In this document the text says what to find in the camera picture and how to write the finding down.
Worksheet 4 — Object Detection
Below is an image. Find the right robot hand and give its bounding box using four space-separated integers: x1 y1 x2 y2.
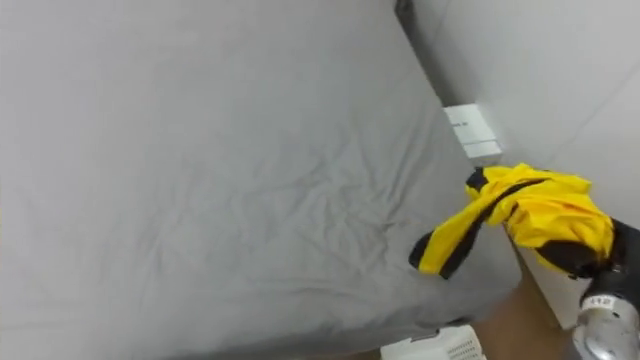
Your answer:
569 217 640 306

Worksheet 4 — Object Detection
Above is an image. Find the yellow and black garment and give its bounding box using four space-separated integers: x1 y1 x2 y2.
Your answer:
408 162 615 280

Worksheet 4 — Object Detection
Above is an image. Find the white cabinet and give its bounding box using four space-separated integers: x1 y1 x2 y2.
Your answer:
409 0 640 331

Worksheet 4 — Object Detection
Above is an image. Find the white box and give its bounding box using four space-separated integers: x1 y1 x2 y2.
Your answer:
442 103 504 168

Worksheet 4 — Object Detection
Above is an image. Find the white laundry basket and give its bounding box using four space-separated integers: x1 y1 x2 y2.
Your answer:
379 324 487 360

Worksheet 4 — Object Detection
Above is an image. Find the grey bed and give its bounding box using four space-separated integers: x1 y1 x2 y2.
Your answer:
0 0 524 360

